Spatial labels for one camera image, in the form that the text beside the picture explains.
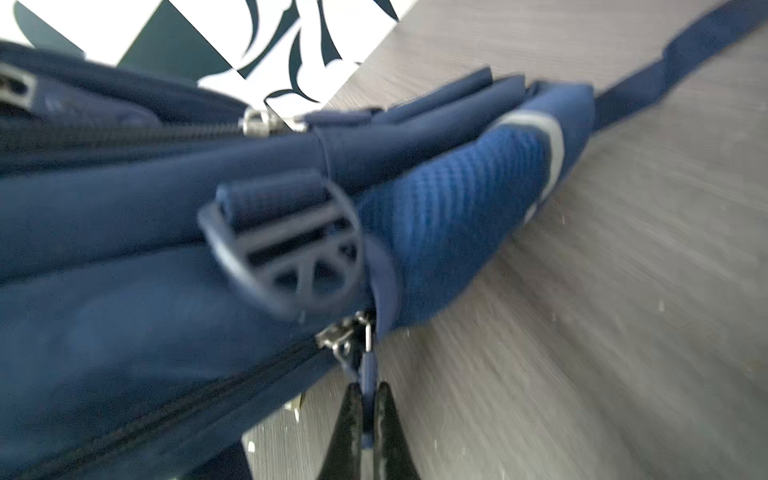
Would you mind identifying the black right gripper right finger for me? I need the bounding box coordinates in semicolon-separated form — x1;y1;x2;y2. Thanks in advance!
373;382;420;480

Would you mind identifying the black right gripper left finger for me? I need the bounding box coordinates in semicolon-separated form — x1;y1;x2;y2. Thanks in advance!
317;383;364;480

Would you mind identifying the navy blue student backpack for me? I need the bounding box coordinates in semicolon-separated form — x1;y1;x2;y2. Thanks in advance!
1;1;767;479

